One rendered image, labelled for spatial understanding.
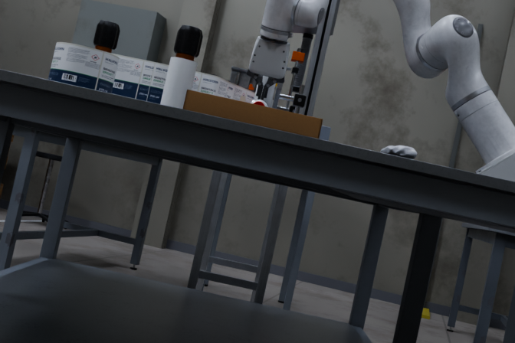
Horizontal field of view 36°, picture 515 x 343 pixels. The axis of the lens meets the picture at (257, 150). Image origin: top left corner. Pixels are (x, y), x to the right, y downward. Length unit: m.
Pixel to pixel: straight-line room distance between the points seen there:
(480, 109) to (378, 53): 4.81
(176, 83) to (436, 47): 0.82
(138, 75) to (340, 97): 4.35
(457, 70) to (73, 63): 1.14
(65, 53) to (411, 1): 1.04
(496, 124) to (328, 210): 4.75
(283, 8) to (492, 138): 0.67
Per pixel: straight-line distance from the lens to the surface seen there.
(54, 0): 7.93
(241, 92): 2.93
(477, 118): 2.26
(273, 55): 2.15
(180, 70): 2.54
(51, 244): 3.57
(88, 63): 2.48
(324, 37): 2.69
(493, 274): 3.85
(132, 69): 2.80
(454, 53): 2.24
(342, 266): 6.91
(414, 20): 2.36
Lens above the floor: 0.72
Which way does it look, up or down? 3 degrees up
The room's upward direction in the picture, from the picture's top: 12 degrees clockwise
